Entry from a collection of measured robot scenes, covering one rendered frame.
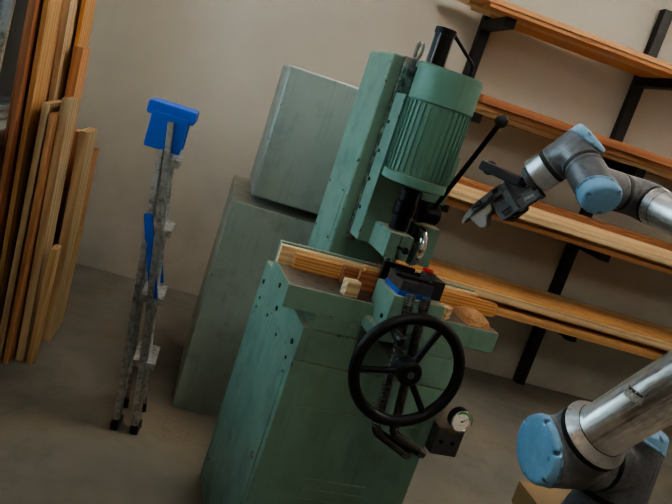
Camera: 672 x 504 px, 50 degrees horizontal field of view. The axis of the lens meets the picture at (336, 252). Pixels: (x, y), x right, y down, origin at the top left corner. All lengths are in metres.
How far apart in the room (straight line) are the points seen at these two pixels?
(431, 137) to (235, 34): 2.43
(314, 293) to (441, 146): 0.49
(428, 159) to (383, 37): 2.41
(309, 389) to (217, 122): 2.52
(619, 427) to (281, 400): 0.82
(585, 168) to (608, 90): 2.98
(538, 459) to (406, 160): 0.79
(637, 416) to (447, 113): 0.85
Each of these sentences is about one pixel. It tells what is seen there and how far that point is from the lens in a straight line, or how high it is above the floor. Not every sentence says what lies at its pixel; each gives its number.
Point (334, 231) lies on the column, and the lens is 2.12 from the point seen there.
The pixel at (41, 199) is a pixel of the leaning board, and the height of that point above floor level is 0.66.
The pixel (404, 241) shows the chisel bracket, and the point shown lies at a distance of 1.93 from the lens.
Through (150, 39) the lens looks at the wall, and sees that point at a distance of 4.19.
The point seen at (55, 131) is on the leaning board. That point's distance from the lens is 2.89.
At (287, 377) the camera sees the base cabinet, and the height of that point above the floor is 0.66.
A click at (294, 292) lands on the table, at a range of 1.77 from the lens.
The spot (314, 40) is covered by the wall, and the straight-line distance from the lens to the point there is 4.18.
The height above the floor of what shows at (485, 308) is 0.92.
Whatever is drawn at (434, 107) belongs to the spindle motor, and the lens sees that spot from 1.87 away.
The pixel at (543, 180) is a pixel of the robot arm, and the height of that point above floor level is 1.32.
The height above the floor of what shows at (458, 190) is 1.09.
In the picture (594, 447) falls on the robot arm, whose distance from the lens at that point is 1.57.
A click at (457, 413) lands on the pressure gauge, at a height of 0.68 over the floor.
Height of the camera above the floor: 1.36
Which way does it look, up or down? 12 degrees down
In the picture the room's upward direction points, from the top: 18 degrees clockwise
